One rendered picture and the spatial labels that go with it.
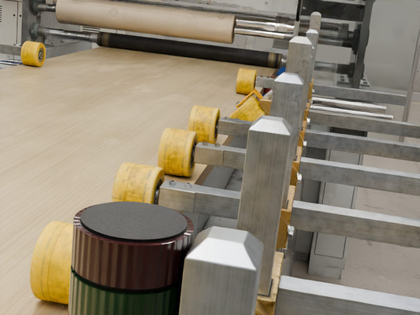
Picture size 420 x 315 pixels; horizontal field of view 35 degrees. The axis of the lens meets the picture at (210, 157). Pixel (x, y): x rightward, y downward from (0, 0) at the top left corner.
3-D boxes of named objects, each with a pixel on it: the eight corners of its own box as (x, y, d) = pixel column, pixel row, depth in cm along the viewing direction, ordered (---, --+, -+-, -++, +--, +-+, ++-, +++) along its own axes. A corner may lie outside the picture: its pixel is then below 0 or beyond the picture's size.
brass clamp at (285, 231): (294, 220, 93) (299, 185, 92) (289, 255, 80) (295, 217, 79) (251, 213, 94) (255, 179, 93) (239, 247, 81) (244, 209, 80)
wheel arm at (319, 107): (390, 124, 232) (392, 112, 231) (391, 126, 229) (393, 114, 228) (267, 108, 239) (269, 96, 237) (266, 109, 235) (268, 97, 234)
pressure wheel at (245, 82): (254, 80, 205) (252, 100, 210) (257, 65, 210) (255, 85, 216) (234, 77, 206) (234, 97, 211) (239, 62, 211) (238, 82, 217)
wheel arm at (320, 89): (404, 104, 206) (405, 93, 205) (405, 106, 202) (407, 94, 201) (245, 84, 213) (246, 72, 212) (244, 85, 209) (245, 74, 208)
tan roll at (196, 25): (351, 57, 289) (356, 29, 286) (352, 59, 277) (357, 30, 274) (42, 19, 309) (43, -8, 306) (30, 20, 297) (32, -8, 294)
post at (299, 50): (274, 312, 116) (313, 37, 104) (272, 321, 113) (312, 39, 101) (254, 309, 117) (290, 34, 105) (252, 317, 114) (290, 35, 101)
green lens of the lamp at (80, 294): (195, 292, 37) (199, 255, 36) (170, 346, 31) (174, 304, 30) (92, 274, 38) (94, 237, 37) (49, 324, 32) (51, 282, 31)
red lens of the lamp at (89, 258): (199, 250, 36) (204, 212, 36) (175, 298, 30) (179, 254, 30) (94, 232, 37) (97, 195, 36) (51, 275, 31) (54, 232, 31)
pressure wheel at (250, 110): (245, 129, 167) (269, 108, 165) (242, 135, 160) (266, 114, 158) (230, 112, 167) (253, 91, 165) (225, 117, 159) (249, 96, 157)
